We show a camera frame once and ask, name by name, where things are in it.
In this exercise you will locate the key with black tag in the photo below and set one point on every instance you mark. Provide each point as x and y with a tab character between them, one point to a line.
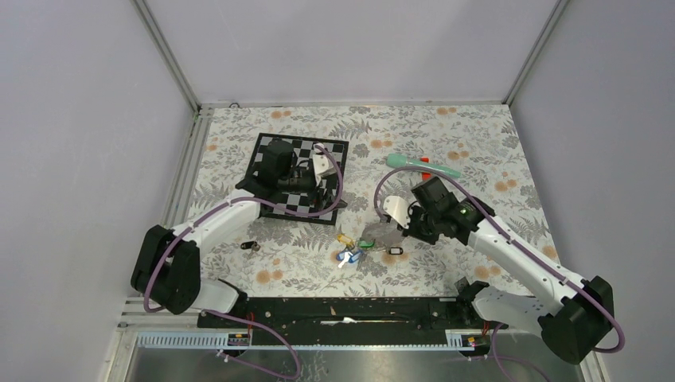
250	245

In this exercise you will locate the keyring with coloured key tags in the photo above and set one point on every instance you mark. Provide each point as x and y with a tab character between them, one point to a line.
379	236

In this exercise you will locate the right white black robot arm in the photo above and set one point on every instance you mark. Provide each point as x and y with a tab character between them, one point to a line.
570	313

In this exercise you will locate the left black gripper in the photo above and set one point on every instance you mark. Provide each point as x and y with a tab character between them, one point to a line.
328	200

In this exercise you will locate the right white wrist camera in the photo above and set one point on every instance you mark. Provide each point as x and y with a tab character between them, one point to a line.
396	209

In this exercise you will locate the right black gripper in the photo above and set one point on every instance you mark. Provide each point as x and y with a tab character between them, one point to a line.
414	211

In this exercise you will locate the floral patterned table mat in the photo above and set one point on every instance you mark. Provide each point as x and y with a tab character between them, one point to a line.
297	259

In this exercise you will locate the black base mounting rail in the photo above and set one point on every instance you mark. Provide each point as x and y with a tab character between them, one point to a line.
352	322

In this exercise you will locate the mint green flashlight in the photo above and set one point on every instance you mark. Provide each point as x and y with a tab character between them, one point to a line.
398	161

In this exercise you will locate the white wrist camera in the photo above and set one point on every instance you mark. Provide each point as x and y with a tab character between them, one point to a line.
321	165
396	209

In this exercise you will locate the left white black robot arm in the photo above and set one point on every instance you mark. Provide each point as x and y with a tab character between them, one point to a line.
168	270

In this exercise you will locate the black white chessboard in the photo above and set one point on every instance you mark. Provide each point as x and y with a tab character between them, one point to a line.
275	157

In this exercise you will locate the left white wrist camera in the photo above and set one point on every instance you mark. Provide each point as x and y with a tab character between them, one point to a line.
321	165

